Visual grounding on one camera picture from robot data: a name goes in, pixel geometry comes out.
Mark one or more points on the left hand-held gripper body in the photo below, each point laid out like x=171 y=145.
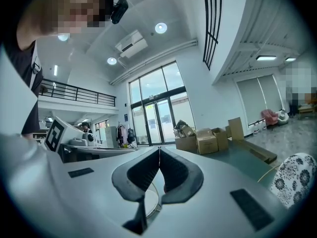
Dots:
x=59 y=135

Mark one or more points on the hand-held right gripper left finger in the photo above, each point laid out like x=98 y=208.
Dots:
x=86 y=195

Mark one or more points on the pink armchair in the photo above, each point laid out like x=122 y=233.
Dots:
x=269 y=118

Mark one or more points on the ceiling air conditioner unit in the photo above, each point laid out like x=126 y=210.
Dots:
x=131 y=44

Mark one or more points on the white round ottoman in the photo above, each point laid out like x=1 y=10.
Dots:
x=282 y=118

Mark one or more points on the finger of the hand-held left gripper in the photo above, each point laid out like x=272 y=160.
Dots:
x=106 y=151

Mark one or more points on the round ceiling light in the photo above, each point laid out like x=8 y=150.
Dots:
x=63 y=37
x=111 y=60
x=161 y=27

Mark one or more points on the tall open cardboard box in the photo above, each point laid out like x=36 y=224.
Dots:
x=221 y=139

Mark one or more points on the blue wall sign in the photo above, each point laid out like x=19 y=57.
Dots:
x=126 y=117

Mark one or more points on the rectangular ceiling light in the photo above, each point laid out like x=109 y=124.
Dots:
x=265 y=58
x=290 y=59

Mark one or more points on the strip ceiling light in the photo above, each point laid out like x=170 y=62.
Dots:
x=55 y=70

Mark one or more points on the cardboard boxes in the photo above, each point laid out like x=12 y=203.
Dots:
x=255 y=151

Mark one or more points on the black and white patterned plate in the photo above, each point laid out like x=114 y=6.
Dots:
x=297 y=180

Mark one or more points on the grey metal locker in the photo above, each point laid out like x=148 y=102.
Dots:
x=110 y=136

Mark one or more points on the crumpled open cardboard box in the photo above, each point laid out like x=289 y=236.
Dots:
x=184 y=129

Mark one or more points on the glass entrance door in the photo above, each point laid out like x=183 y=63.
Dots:
x=161 y=103

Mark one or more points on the grey roller blind window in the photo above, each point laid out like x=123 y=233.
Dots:
x=260 y=100

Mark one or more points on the white round table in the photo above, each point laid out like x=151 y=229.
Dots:
x=151 y=202

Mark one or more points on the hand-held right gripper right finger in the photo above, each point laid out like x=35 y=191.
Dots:
x=210 y=182

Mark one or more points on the wooden sofa orange cushions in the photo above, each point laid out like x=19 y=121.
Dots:
x=307 y=108

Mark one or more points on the person's head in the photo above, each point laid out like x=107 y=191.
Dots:
x=44 y=21

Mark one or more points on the flat cardboard panel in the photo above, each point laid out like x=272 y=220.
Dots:
x=235 y=129

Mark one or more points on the large open cardboard box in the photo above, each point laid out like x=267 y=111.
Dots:
x=185 y=144

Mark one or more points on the closed cardboard box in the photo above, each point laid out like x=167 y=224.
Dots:
x=206 y=142

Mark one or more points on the black mezzanine railing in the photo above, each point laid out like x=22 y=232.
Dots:
x=81 y=95

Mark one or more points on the black head-mounted camera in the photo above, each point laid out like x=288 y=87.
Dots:
x=119 y=11

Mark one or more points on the clothes rack with garments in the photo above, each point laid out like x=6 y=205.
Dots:
x=125 y=135

